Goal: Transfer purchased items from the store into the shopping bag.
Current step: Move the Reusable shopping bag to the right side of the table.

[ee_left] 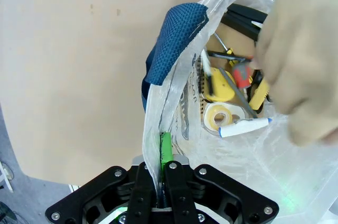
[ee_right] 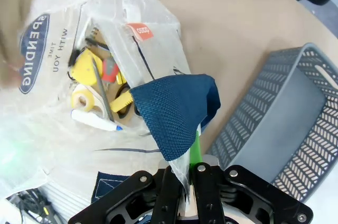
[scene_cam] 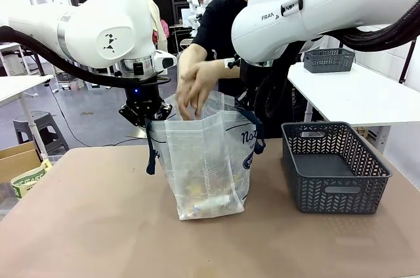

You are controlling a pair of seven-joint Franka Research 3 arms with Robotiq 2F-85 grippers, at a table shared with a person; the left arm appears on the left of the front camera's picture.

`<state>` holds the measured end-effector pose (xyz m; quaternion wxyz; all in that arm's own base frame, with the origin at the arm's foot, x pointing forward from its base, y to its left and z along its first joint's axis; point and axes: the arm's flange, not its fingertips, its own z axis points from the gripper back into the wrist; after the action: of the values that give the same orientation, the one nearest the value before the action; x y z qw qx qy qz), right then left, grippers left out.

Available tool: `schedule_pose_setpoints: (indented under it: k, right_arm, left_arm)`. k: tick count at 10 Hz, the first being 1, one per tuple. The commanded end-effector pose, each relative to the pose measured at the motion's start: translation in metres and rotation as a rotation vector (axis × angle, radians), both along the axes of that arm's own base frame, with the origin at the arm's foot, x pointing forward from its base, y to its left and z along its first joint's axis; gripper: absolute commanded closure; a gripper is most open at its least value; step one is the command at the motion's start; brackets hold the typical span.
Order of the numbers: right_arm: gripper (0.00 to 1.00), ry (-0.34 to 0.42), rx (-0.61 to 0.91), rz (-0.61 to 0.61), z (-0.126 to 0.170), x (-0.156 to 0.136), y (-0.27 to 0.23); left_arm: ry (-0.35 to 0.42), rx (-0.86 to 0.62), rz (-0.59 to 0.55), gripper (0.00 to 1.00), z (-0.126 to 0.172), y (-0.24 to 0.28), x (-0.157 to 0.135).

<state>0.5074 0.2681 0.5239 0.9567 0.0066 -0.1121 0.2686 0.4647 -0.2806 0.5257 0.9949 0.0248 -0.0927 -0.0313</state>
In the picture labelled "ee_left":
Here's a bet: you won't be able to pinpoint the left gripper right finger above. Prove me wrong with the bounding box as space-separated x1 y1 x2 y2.
158 132 280 224

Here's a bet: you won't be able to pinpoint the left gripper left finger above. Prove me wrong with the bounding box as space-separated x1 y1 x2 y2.
44 162 158 224

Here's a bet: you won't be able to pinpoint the white plastic bag navy handles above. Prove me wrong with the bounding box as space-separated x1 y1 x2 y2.
141 0 338 224

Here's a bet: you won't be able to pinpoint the red grey screwdriver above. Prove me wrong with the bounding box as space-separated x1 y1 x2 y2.
231 62 255 89

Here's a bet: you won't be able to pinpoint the person's right hand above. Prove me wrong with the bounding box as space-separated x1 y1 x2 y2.
254 0 338 147

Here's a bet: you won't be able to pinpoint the clear adhesive tape roll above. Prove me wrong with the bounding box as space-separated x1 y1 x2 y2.
203 102 247 131

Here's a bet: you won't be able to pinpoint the white marker blue cap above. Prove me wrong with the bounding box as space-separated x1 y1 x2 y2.
218 117 274 138

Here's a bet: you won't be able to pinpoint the yellow round tape measure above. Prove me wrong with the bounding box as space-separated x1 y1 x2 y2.
204 67 236 103

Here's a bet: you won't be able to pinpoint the grey metal rod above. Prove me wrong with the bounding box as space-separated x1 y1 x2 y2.
218 67 259 118

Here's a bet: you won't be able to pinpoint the yellow black utility knife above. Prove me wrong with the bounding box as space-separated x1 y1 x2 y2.
248 69 270 111

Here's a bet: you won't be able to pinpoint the white black pen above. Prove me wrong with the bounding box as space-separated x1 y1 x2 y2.
200 49 215 96

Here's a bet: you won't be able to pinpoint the yellow black screwdriver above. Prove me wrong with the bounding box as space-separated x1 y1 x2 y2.
213 32 255 67

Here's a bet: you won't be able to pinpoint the black stapler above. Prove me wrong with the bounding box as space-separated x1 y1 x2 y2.
221 3 269 42

